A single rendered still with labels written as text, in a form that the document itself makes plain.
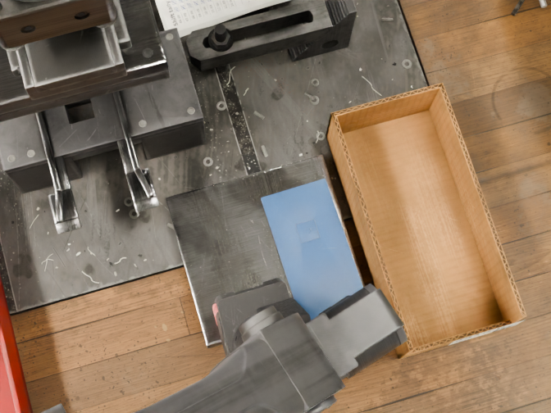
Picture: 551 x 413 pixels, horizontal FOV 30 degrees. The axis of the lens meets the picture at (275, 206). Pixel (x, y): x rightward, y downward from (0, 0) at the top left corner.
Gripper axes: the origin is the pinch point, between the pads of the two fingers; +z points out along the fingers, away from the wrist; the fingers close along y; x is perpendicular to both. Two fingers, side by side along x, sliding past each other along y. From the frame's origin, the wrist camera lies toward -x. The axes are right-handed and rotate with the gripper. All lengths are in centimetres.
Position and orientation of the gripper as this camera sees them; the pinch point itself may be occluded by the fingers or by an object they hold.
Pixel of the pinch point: (242, 313)
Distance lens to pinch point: 102.0
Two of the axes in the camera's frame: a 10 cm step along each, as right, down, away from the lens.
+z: -2.5, -1.9, 9.5
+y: -2.2, -9.4, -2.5
